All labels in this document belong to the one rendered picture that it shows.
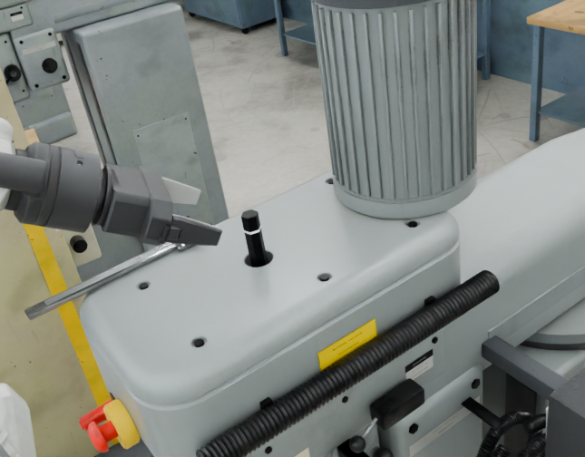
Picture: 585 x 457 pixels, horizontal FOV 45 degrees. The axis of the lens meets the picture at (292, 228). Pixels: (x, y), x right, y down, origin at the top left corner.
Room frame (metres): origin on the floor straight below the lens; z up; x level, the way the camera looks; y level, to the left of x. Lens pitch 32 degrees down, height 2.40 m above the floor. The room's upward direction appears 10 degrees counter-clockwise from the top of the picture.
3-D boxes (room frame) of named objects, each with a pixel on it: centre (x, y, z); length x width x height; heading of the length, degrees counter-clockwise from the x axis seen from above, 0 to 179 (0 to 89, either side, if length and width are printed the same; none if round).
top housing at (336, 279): (0.75, 0.04, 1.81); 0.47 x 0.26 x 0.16; 120
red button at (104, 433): (0.62, 0.27, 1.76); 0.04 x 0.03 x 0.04; 30
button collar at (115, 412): (0.63, 0.25, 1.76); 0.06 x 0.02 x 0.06; 30
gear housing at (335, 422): (0.76, 0.01, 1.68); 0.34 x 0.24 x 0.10; 120
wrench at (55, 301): (0.76, 0.23, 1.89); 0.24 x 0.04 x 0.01; 120
